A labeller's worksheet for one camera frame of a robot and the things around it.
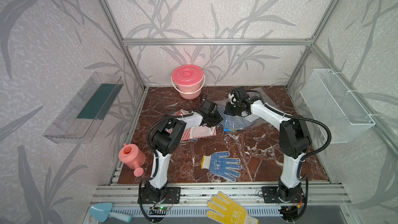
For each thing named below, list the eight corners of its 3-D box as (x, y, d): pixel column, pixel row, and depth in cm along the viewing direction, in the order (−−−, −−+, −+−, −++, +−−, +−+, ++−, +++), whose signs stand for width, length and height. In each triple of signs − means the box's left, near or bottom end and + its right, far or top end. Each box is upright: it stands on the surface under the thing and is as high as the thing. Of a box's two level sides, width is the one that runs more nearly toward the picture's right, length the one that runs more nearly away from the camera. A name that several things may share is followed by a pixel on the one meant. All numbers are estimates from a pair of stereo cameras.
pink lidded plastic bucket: (174, 103, 113) (169, 83, 98) (178, 83, 127) (174, 63, 112) (204, 103, 113) (203, 84, 98) (204, 83, 127) (204, 64, 112)
